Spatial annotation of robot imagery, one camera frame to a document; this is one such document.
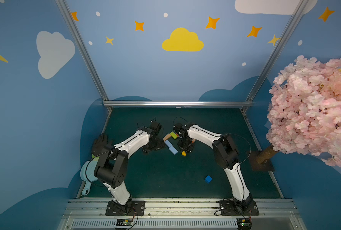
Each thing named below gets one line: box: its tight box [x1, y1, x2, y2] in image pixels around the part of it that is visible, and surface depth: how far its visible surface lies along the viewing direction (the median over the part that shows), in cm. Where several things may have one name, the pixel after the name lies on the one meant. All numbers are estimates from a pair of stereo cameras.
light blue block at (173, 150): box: [168, 145, 178, 156], surface depth 98 cm
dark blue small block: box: [204, 174, 213, 184], surface depth 84 cm
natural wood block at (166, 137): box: [162, 133, 172, 142], surface depth 106 cm
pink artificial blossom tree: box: [256, 55, 341, 168], surface depth 57 cm
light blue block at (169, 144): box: [164, 139, 173, 148], surface depth 102 cm
